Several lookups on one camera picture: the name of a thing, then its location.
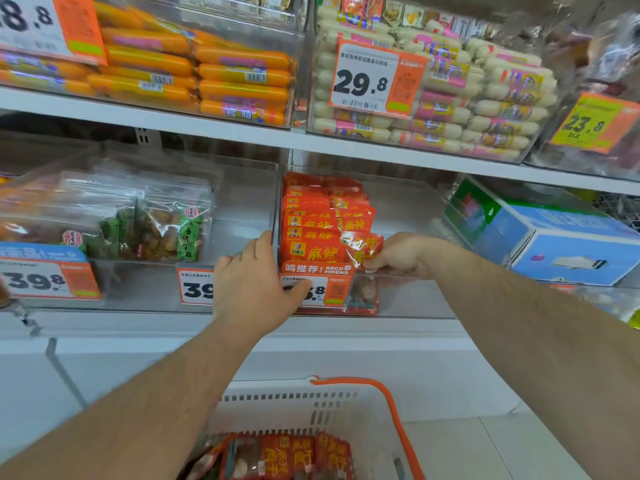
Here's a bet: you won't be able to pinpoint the green label snack bag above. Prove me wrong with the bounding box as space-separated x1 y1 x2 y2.
98 204 207 263

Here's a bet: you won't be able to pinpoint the person's left hand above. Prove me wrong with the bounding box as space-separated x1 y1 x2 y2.
212 231 314 341

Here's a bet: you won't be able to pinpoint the pile of dark snack bags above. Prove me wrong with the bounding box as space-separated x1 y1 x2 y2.
530 10 640 180

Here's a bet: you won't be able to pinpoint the orange basket handle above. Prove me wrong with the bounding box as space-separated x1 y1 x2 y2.
310 376 427 480

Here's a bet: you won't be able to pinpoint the blue orange price tag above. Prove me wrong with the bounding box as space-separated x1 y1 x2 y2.
0 242 103 301

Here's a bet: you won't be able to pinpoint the white shelf board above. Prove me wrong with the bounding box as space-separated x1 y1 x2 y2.
0 86 640 197

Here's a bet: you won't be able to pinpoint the red snack packet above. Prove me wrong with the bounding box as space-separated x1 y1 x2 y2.
339 231 385 269
314 432 355 480
220 433 317 480

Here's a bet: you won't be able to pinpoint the yellow orange price tag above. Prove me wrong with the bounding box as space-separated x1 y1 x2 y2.
549 92 640 155

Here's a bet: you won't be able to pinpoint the clear bag of brown snacks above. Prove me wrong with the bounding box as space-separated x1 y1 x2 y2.
0 171 147 246

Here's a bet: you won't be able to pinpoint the row of red packets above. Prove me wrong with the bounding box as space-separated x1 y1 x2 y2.
279 172 380 316

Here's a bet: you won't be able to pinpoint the blue green cardboard box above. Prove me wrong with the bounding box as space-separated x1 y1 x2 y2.
444 177 640 287

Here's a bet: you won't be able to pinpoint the white display cabinet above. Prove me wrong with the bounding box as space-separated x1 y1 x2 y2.
0 309 526 448

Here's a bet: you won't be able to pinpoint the person's right forearm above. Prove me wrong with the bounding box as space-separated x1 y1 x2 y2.
429 240 640 480

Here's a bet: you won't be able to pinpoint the clear plastic bin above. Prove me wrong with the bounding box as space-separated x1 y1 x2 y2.
0 139 279 313
524 9 640 183
272 164 457 320
0 0 307 131
305 0 563 165

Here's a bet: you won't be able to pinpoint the white plastic shopping basket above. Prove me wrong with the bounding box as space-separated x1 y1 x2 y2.
199 377 427 480

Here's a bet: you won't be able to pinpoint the row of small colourful packets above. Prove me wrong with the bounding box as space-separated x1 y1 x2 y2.
320 0 493 41

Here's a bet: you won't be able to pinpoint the pile of white pink sausages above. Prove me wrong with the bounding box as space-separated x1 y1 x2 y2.
311 5 559 163

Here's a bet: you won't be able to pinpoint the metal wire mesh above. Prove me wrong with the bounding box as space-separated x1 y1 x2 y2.
594 192 640 231

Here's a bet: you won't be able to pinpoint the person's right hand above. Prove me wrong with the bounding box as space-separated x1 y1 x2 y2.
363 232 442 281

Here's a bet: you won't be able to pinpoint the white orange price tag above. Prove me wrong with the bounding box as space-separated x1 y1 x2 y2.
0 0 109 66
279 260 356 310
176 267 216 307
328 38 431 120

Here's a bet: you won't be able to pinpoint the person's left forearm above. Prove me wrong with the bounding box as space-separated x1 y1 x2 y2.
0 315 282 480

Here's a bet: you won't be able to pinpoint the pile of orange sausages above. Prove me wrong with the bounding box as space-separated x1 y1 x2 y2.
0 0 297 128

